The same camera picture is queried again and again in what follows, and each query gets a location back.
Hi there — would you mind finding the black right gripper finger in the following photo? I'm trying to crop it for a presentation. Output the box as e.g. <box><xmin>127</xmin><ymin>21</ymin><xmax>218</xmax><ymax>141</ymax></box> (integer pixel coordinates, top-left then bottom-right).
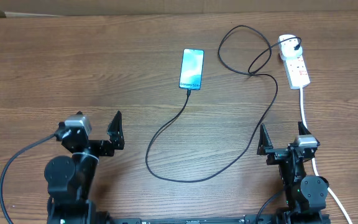
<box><xmin>298</xmin><ymin>121</ymin><xmax>311</xmax><ymax>135</ymax></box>
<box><xmin>257</xmin><ymin>124</ymin><xmax>273</xmax><ymax>155</ymax></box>

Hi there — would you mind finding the Samsung Galaxy smartphone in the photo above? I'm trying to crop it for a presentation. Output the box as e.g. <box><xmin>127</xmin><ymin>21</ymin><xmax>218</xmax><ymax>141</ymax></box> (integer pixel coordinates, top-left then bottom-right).
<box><xmin>179</xmin><ymin>49</ymin><xmax>204</xmax><ymax>90</ymax></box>

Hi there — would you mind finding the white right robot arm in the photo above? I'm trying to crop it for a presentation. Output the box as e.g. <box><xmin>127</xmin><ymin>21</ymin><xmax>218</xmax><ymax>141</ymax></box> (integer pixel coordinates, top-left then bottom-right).
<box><xmin>255</xmin><ymin>121</ymin><xmax>331</xmax><ymax>223</ymax></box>

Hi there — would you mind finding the white power strip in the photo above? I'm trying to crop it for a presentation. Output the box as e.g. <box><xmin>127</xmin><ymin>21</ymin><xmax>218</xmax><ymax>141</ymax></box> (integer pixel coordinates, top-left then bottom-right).
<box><xmin>284</xmin><ymin>56</ymin><xmax>311</xmax><ymax>90</ymax></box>

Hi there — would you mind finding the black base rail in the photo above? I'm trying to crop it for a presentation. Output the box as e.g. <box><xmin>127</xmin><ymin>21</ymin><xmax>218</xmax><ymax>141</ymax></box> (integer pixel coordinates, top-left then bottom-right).
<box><xmin>107</xmin><ymin>215</ymin><xmax>331</xmax><ymax>224</ymax></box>

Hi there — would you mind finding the white USB wall charger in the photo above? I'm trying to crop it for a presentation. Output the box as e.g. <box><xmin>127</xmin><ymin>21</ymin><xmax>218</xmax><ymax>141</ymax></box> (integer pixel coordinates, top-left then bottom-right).
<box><xmin>278</xmin><ymin>34</ymin><xmax>303</xmax><ymax>61</ymax></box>

